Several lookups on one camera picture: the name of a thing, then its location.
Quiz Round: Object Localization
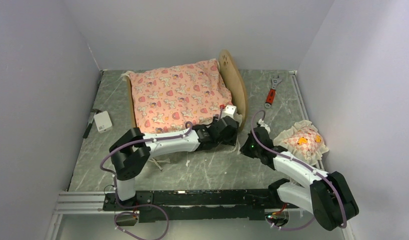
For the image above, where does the wooden pet bed frame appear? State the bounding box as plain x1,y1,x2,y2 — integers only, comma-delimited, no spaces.
121,49,248,133

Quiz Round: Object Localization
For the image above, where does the pink unicorn print mattress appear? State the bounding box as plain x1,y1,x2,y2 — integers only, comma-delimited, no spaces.
120,58,245,171

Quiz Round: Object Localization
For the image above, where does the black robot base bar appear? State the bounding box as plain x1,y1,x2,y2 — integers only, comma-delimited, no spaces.
102,189,283,223

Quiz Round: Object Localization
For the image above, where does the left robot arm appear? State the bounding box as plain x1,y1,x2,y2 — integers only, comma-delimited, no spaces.
108,116,240,210

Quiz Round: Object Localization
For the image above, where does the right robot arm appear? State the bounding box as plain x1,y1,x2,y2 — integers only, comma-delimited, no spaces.
240,126,359,231

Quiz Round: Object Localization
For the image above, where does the pink checkered duck pillow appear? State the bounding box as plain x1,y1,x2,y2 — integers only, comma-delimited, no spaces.
273,120,329,166

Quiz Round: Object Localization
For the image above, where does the white small box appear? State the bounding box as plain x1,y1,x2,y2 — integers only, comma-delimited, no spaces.
93,111,113,134

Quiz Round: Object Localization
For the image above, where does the black marker pen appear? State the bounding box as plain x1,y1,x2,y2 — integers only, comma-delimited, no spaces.
82,108,101,139

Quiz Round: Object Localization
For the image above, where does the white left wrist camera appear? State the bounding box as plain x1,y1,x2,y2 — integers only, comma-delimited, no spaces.
218,105,237,119

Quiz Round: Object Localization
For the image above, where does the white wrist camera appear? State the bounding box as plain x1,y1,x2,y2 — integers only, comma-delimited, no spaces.
257,118,271,134
218,105,237,119

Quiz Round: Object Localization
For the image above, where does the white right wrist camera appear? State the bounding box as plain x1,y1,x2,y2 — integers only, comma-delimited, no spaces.
257,118,271,134

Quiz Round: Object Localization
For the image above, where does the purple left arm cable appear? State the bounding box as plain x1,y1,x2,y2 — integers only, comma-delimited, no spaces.
99,121,194,240

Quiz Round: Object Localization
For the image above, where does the red handled adjustable wrench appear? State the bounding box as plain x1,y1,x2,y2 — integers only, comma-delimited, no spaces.
264,75,282,109

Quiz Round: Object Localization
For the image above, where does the aluminium rail at table edge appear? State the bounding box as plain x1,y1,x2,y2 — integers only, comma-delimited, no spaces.
289,70,325,170

